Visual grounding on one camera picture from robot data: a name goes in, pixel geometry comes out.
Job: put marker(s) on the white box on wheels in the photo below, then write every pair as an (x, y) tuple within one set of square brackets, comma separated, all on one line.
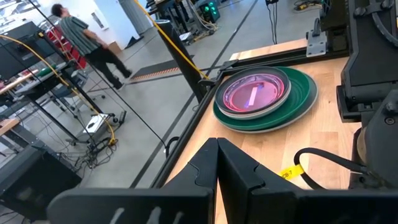
[(94, 124)]

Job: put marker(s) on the pale pink plate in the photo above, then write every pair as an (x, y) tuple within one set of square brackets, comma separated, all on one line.
[(219, 95)]

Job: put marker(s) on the red transparent plastic plate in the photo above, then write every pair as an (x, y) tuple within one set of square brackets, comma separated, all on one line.
[(242, 99)]

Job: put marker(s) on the computer with green lights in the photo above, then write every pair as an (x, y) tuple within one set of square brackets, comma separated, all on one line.
[(209, 11)]

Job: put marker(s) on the person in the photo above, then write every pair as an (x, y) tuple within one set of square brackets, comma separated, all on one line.
[(81, 34)]

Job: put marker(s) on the black equipment case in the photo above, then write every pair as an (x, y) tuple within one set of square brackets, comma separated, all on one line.
[(21, 53)]

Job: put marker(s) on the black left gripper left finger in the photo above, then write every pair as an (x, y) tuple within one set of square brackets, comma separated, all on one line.
[(133, 207)]

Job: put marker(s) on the black power strip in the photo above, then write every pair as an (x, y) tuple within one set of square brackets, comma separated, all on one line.
[(122, 117)]

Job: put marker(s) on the red cabinet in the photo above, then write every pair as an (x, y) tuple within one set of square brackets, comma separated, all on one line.
[(79, 62)]

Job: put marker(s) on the black cabinet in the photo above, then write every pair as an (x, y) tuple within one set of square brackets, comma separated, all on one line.
[(31, 183)]

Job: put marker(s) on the thick black pole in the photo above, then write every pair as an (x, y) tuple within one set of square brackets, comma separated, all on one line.
[(180, 56)]

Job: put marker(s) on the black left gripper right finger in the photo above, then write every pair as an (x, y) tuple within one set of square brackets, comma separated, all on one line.
[(280, 207)]

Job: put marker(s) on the cardboard box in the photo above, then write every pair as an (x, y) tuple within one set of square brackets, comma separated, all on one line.
[(114, 48)]

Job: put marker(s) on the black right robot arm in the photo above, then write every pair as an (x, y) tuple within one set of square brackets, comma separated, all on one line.
[(367, 62)]

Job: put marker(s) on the black hazard-striped floor mat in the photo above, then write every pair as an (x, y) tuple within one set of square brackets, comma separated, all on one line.
[(161, 70)]

